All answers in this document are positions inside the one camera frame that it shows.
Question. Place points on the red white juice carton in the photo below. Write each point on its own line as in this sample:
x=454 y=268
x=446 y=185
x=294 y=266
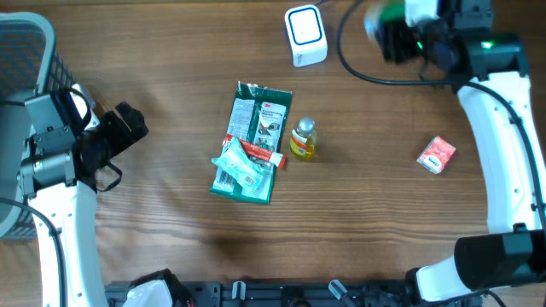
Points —
x=436 y=155

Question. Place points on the teal white pouch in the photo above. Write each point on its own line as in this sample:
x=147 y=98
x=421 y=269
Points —
x=236 y=163

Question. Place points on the green lid white jar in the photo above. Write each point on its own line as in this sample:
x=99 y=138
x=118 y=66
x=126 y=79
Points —
x=380 y=14

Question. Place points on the yellow oil bottle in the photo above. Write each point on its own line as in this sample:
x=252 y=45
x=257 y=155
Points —
x=303 y=142

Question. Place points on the red white tube package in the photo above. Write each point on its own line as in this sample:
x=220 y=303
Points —
x=275 y=158

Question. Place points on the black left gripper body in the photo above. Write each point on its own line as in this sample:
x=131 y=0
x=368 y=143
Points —
x=109 y=136

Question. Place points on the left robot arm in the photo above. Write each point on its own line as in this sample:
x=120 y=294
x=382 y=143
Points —
x=65 y=218

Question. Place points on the green 3M gloves package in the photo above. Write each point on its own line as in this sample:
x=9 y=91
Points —
x=258 y=116

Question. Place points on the grey plastic mesh basket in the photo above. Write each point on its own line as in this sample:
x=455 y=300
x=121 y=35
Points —
x=17 y=64

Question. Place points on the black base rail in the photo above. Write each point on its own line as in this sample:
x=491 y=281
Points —
x=368 y=294

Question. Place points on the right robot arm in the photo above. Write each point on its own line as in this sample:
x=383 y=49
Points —
x=489 y=73

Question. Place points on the white barcode scanner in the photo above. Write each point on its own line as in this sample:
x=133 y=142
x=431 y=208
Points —
x=306 y=35

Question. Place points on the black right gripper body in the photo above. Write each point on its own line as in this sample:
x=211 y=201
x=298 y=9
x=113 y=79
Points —
x=397 y=37

